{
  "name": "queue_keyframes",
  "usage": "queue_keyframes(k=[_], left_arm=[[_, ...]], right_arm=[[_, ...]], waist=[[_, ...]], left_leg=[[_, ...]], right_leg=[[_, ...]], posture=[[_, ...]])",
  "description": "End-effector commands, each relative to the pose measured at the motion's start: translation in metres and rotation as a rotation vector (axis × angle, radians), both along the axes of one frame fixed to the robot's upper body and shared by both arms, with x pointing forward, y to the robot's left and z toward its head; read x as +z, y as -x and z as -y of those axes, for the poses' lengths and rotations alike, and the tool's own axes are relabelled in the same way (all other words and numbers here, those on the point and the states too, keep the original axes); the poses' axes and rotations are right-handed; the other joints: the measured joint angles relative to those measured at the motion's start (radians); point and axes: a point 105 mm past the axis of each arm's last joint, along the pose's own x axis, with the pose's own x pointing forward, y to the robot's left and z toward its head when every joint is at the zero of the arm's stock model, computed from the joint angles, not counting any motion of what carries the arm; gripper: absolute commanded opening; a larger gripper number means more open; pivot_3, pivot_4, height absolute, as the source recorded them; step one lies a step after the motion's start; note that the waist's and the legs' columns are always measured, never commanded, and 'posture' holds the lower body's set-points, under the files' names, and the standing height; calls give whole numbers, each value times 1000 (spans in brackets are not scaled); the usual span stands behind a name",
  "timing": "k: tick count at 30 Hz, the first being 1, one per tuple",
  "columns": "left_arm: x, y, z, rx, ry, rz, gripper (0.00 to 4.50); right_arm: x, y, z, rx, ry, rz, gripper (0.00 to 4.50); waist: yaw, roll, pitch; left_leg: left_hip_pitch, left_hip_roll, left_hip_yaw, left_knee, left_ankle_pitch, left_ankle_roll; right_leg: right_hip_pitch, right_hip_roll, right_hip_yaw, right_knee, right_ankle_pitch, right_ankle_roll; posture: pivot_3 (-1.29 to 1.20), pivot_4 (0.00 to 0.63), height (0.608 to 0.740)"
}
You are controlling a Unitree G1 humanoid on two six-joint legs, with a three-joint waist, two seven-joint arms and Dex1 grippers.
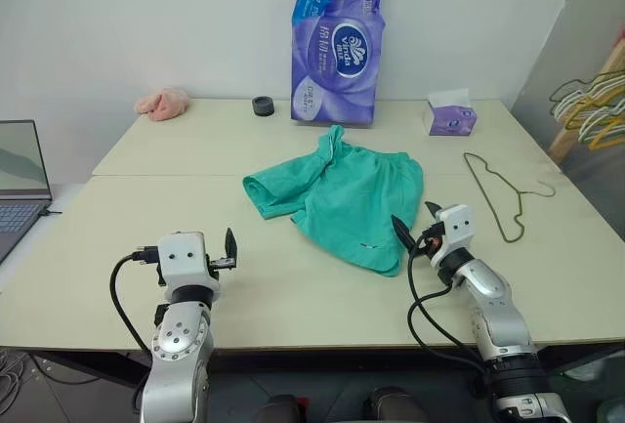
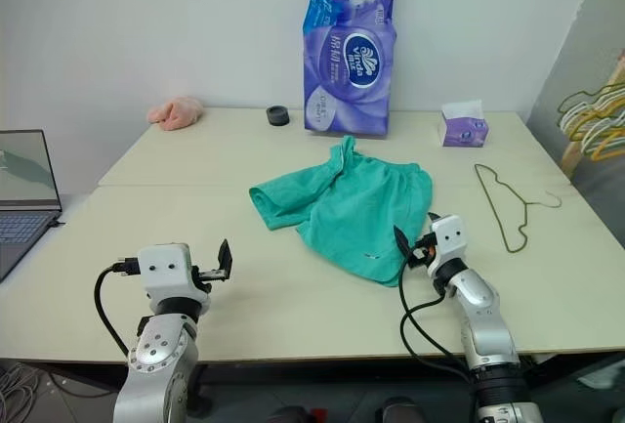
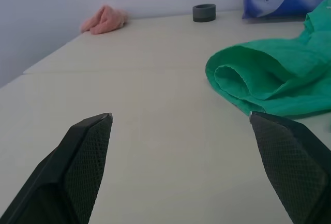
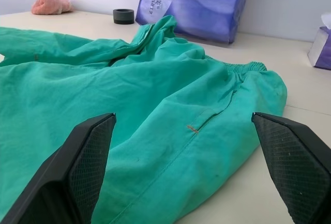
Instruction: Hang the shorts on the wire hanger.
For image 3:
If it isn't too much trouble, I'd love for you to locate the dark grey ring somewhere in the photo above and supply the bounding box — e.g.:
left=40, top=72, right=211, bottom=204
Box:
left=192, top=3, right=217, bottom=23

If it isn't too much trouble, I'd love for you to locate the green shorts garment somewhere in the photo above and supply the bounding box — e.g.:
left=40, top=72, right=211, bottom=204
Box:
left=205, top=0, right=331, bottom=120

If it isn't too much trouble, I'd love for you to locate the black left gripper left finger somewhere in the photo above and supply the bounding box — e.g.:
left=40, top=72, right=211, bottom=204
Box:
left=0, top=112, right=114, bottom=224

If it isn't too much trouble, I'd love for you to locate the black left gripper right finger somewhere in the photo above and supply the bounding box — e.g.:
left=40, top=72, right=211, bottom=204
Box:
left=249, top=111, right=331, bottom=224

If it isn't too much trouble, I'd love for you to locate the pink fluffy cloth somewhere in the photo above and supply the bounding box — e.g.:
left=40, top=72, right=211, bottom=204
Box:
left=80, top=5, right=130, bottom=36

